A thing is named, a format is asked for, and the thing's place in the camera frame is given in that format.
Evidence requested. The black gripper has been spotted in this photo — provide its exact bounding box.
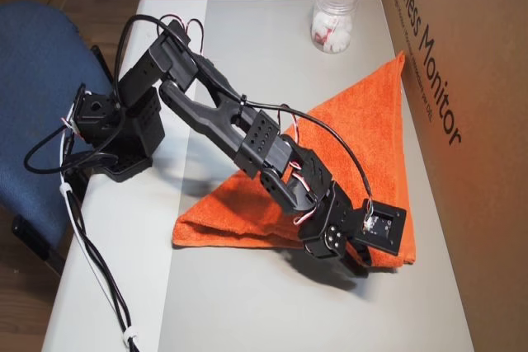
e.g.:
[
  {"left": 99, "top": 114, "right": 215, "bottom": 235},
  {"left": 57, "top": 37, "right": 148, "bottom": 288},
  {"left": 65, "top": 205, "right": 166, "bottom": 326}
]
[{"left": 299, "top": 185, "right": 375, "bottom": 278}]

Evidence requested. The orange terry towel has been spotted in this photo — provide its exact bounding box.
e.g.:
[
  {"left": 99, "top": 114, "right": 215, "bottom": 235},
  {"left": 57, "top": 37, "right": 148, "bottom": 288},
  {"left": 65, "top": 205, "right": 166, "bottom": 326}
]
[{"left": 171, "top": 49, "right": 417, "bottom": 275}]

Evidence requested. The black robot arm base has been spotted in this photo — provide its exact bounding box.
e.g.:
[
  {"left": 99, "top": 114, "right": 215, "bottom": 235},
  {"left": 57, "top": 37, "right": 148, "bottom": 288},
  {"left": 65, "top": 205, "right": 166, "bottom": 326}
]
[{"left": 68, "top": 83, "right": 168, "bottom": 183}]

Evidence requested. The grey table mat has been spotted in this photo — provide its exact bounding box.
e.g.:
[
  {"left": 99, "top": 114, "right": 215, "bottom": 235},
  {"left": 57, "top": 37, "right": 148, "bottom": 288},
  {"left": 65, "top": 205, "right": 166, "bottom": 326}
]
[{"left": 158, "top": 0, "right": 475, "bottom": 352}]

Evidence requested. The brown Business Monitor cardboard box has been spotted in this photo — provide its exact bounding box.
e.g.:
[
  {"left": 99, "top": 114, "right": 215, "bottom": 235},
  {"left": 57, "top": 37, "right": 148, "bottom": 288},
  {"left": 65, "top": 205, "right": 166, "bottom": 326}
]
[{"left": 381, "top": 0, "right": 528, "bottom": 352}]

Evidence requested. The blue fabric office chair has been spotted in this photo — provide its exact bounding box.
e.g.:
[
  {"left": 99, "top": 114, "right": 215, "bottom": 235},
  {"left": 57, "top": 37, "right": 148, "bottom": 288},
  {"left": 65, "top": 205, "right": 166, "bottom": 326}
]
[{"left": 0, "top": 0, "right": 115, "bottom": 277}]

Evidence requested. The black square wrist camera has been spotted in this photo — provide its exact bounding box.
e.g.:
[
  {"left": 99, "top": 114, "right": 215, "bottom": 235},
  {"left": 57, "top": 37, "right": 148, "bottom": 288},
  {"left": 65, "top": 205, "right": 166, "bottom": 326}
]
[{"left": 353, "top": 198, "right": 408, "bottom": 257}]

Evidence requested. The white cable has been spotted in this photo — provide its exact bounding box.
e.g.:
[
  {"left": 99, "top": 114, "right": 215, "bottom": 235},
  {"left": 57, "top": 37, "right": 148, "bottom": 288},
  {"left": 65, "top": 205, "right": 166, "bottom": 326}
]
[{"left": 59, "top": 185, "right": 133, "bottom": 352}]

